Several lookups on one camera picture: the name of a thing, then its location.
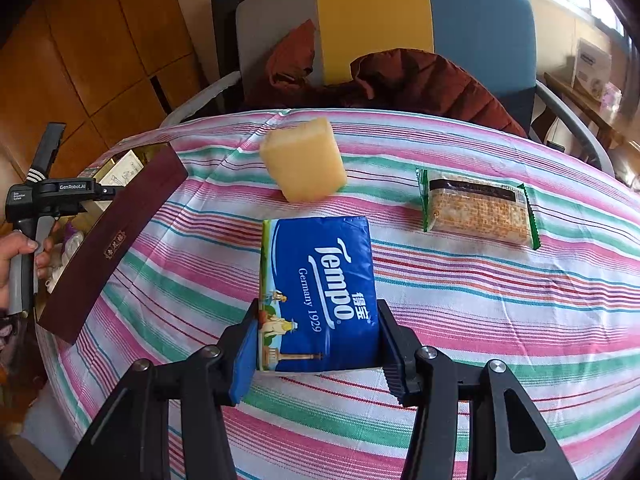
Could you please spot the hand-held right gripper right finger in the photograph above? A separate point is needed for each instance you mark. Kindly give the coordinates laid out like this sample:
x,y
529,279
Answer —
x,y
395,360

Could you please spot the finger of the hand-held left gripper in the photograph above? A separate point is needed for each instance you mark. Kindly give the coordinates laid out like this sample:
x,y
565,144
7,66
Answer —
x,y
111,191

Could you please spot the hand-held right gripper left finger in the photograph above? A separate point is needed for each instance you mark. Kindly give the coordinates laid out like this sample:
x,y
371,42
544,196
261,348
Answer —
x,y
245,365

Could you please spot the beige carton box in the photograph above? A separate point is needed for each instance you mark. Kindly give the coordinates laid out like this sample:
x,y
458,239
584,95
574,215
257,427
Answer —
x,y
122,170

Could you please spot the blue tissue pack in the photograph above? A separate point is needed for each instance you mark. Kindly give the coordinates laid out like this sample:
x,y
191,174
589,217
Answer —
x,y
320,290

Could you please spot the person's left hand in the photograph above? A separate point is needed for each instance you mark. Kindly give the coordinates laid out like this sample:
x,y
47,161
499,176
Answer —
x,y
15,257

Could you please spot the striped tablecloth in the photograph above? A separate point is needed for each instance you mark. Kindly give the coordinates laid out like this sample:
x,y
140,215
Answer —
x,y
450,300

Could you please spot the wooden wardrobe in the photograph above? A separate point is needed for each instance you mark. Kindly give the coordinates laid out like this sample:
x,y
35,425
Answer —
x,y
75,60

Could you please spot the green cracker packet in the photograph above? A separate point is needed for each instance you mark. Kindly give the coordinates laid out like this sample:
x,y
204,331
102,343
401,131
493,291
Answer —
x,y
480,210

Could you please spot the yellow sponge cylinder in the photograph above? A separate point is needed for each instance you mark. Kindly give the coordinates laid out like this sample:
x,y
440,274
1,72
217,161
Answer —
x,y
305,160

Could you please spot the dark red padded jacket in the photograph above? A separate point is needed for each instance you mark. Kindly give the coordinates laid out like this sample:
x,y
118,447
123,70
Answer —
x,y
425,85

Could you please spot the wooden side table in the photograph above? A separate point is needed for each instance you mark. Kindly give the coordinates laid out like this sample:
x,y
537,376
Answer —
x,y
595,115

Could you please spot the grey yellow blue chair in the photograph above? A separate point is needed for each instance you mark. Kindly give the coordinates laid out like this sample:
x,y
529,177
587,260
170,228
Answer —
x,y
475,35

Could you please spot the small pink container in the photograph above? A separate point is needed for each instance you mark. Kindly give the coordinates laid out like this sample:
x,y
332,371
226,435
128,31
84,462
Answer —
x,y
611,99

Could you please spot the white carton box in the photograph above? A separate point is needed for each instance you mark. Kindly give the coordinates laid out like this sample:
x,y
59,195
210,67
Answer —
x,y
591,67

